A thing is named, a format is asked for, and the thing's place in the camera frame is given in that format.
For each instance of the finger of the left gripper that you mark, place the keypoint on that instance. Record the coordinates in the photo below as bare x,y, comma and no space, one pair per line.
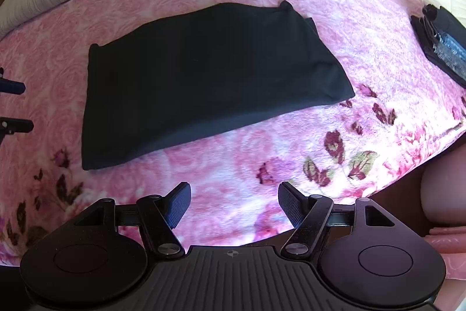
10,126
10,86

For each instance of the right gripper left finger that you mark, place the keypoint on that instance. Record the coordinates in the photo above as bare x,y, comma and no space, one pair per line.
156,217

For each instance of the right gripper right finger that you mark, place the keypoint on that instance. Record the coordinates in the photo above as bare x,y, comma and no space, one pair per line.
312,218

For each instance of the black t-shirt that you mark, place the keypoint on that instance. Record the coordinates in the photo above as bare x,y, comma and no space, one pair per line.
184,78

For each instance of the pink rose blanket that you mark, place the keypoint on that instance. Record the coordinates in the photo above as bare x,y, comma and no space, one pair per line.
404,111

